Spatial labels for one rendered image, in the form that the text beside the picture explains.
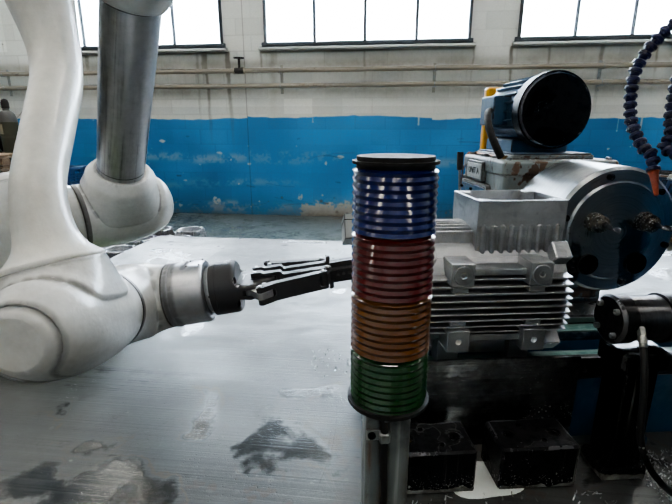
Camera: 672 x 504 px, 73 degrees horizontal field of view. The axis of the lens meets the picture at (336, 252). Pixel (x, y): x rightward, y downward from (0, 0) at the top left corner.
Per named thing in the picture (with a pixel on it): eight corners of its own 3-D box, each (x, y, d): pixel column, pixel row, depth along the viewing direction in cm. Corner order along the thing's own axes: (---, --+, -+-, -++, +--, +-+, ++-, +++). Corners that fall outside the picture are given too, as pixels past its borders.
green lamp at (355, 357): (415, 375, 39) (418, 327, 38) (435, 418, 33) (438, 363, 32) (346, 377, 39) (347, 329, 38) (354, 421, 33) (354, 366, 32)
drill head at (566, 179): (572, 248, 124) (585, 155, 117) (678, 296, 89) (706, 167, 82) (483, 250, 122) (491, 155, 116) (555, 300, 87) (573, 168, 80)
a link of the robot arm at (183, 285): (174, 255, 67) (214, 249, 67) (188, 312, 69) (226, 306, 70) (154, 275, 58) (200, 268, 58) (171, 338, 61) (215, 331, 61)
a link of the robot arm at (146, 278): (189, 324, 69) (158, 347, 56) (87, 340, 69) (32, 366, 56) (177, 255, 69) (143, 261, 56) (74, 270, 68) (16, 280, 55)
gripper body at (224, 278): (200, 273, 59) (271, 262, 59) (213, 255, 67) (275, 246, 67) (212, 325, 61) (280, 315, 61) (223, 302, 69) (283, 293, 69)
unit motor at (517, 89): (519, 219, 148) (534, 82, 137) (578, 244, 117) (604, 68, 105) (442, 220, 147) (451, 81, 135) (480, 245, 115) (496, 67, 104)
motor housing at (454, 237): (504, 315, 79) (515, 207, 74) (564, 371, 61) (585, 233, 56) (390, 318, 78) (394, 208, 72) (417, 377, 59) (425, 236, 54)
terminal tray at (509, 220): (525, 235, 71) (530, 189, 69) (562, 253, 61) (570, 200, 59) (450, 236, 70) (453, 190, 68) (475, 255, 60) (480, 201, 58)
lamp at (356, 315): (418, 327, 38) (421, 276, 37) (438, 363, 32) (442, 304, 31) (347, 329, 38) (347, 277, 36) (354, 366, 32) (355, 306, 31)
